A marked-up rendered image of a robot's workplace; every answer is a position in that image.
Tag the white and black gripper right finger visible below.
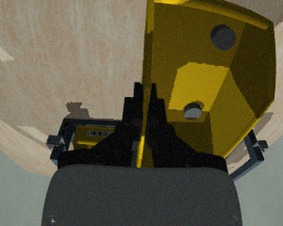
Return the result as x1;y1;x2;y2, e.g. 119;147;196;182
144;83;226;172

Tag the dark grey bin shelf rack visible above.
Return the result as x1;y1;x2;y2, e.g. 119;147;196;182
45;118;269;182

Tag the grey steel disc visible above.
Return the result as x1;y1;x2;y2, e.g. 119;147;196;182
183;103;202;120
210;24;236;51

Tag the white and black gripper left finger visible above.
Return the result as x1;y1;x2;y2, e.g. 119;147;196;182
58;82;143;169

